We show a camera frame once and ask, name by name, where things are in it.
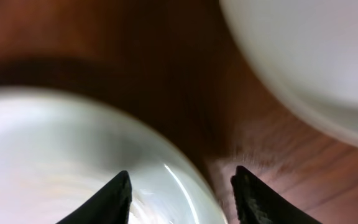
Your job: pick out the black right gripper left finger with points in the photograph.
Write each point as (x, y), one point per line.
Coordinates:
(109, 205)

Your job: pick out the mint plate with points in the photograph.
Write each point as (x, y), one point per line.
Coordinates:
(306, 53)
(57, 150)

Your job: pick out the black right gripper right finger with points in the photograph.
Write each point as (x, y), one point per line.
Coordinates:
(257, 203)

